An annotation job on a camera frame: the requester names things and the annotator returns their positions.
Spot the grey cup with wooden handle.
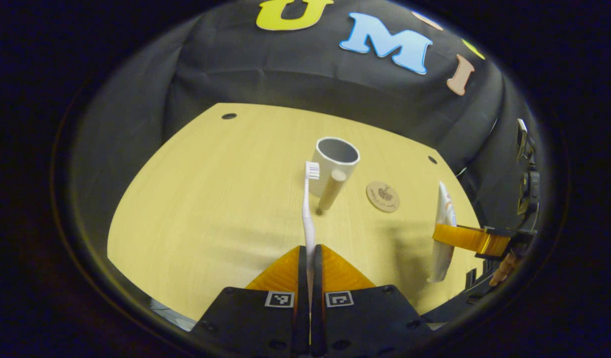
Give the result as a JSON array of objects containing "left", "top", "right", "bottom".
[{"left": 309, "top": 137, "right": 361, "bottom": 215}]

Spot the white toothbrush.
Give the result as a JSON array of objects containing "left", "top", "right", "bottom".
[{"left": 302, "top": 161, "right": 321, "bottom": 304}]

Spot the black backdrop cloth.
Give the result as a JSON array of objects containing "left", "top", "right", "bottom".
[{"left": 69, "top": 0, "right": 540, "bottom": 279}]

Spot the white toothpaste tube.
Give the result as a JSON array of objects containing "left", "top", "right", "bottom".
[{"left": 427, "top": 181, "right": 458, "bottom": 284}]

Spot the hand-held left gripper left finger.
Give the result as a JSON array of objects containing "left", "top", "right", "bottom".
[{"left": 192, "top": 245, "right": 311, "bottom": 358}]

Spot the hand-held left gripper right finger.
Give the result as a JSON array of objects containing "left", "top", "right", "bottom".
[{"left": 311, "top": 244, "right": 435, "bottom": 358}]

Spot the round wooden coaster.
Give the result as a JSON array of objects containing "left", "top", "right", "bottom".
[{"left": 366, "top": 181, "right": 401, "bottom": 213}]

